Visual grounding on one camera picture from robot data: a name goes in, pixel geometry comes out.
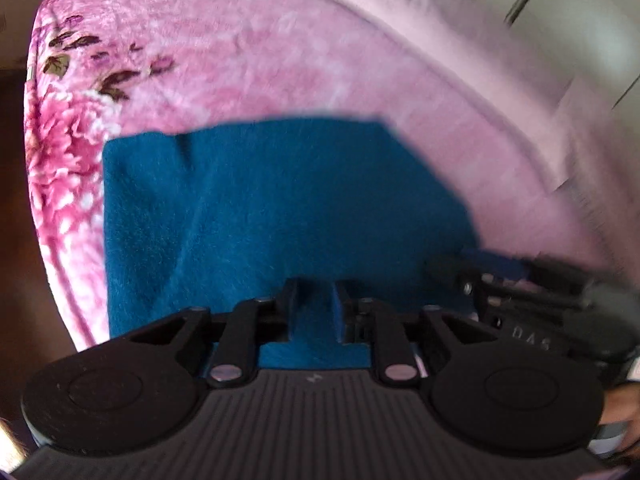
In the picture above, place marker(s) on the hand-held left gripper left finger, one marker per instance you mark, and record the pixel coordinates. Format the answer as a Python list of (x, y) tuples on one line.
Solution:
[(290, 310)]

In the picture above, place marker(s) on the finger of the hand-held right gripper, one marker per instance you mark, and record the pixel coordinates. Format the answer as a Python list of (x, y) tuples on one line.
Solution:
[(450, 270), (495, 264)]

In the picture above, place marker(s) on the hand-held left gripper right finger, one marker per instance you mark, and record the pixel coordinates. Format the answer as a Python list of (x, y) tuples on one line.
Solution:
[(341, 312)]

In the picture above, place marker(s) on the blue towel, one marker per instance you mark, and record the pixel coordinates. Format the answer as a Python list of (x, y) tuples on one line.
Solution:
[(275, 200)]

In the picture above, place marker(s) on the pink pillow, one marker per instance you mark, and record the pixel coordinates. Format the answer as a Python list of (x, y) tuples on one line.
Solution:
[(425, 20), (585, 135)]

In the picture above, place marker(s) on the pink floral blanket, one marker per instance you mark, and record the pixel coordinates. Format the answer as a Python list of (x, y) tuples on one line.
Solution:
[(250, 60)]

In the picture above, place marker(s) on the white wardrobe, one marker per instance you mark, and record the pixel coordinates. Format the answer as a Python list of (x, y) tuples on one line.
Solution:
[(575, 10)]

